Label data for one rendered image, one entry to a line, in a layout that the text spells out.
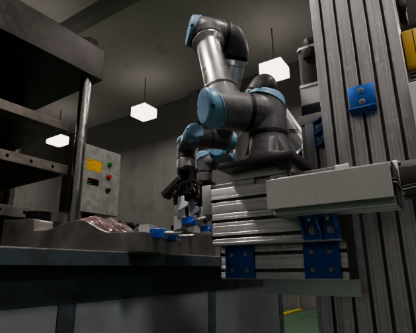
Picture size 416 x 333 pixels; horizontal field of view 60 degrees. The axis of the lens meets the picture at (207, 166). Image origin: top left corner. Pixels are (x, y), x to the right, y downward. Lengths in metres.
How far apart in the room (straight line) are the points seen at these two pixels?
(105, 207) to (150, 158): 7.93
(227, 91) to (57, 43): 1.26
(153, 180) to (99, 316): 8.88
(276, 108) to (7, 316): 0.84
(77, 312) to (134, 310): 0.20
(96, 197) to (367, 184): 1.70
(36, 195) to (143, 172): 3.78
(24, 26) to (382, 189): 1.75
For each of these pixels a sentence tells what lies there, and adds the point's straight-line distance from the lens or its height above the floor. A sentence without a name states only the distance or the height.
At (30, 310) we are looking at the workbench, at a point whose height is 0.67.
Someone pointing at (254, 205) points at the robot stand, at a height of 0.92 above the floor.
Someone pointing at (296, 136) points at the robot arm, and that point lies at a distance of 1.70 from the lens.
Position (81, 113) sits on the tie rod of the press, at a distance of 2.11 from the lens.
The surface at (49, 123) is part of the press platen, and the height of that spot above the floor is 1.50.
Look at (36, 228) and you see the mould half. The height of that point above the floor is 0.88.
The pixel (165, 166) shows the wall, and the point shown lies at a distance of 9.72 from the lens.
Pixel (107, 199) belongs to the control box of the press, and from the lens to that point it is 2.27.
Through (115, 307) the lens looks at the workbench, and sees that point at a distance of 1.11.
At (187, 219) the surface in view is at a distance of 1.36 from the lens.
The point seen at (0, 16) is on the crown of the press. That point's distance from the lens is 2.01.
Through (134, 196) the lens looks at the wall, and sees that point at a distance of 10.26.
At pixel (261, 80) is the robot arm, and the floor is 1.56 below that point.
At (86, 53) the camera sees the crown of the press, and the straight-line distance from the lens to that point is 2.23.
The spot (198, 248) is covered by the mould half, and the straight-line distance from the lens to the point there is 1.44.
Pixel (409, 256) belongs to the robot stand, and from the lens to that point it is 1.08.
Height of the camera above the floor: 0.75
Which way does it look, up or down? 16 degrees up
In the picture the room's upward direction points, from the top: 1 degrees counter-clockwise
